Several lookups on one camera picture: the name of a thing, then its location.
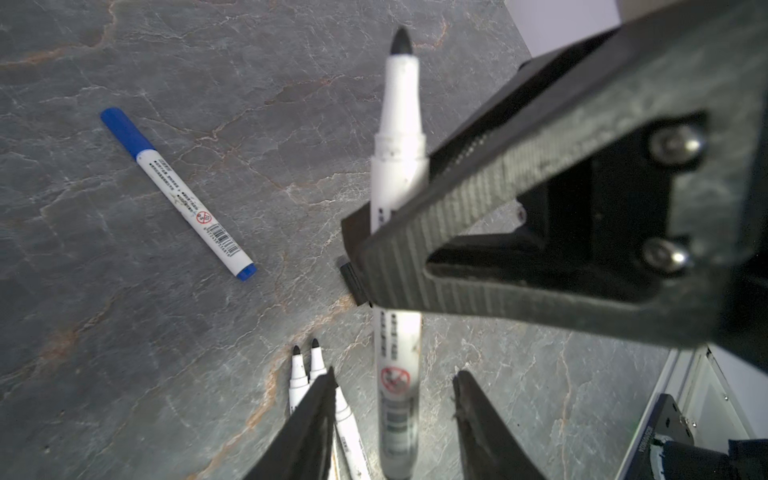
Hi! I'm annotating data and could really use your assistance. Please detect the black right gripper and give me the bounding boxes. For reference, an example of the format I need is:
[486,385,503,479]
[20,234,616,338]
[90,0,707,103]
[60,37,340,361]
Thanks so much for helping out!
[340,0,768,373]

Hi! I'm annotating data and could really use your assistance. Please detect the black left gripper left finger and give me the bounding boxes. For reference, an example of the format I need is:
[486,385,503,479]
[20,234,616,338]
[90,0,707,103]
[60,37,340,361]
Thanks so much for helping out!
[244,367,337,480]

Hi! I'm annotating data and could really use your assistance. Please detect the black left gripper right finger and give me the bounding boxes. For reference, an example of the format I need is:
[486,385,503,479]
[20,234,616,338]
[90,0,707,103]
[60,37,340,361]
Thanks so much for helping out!
[453,370,544,479]

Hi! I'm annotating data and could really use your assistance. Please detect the black marker pen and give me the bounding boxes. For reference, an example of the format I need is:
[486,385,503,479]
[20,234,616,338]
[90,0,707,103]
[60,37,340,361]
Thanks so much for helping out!
[368,26,431,480]
[288,345,310,415]
[309,338,371,480]

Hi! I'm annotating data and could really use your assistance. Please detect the blue whiteboard marker pen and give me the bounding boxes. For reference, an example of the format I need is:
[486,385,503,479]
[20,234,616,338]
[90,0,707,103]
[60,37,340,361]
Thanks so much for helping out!
[100,107,257,281]

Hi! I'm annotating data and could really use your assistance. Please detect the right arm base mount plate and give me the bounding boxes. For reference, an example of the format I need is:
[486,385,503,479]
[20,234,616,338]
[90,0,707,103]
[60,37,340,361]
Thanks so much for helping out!
[620,392,768,480]

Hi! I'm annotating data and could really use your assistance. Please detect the aluminium frame rail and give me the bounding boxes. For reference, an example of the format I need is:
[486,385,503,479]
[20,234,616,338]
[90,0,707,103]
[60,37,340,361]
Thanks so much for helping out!
[616,345,767,479]

